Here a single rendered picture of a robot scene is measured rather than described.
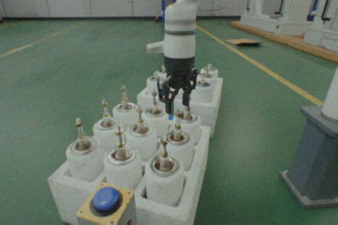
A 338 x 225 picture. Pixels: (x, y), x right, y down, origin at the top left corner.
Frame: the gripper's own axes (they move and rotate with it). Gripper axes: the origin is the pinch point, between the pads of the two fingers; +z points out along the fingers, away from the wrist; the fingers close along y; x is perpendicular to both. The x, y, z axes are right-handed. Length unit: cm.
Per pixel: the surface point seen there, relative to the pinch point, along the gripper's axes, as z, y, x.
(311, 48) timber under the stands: 30, 263, 7
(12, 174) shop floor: 36, -35, 54
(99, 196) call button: 2.6, -29.0, -7.1
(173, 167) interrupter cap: 10.3, -10.1, -7.0
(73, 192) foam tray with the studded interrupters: 20.1, -27.1, 13.2
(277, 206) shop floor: 35.7, 19.4, -27.5
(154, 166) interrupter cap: 10.3, -13.0, -3.5
